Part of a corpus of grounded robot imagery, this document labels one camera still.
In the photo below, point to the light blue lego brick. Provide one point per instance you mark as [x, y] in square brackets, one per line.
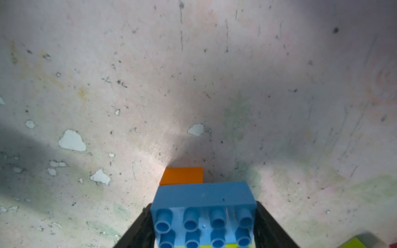
[215, 215]

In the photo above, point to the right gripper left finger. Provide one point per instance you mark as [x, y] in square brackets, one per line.
[141, 233]

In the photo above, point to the orange brick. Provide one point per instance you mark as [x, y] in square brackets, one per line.
[182, 176]

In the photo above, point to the lime lego brick lower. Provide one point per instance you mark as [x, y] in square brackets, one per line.
[352, 243]

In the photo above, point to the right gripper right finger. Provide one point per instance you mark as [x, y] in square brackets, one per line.
[268, 233]

